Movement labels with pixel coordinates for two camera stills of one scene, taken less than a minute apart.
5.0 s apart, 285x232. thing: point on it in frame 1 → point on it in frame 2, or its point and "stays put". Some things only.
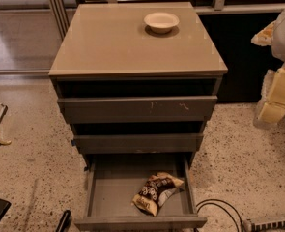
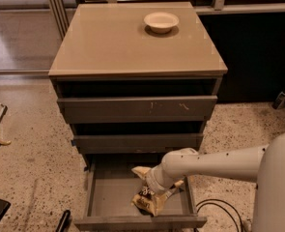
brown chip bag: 155,190 stays put
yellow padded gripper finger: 265,36 → 173,188
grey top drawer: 138,109 stays put
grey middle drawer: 139,144 stays put
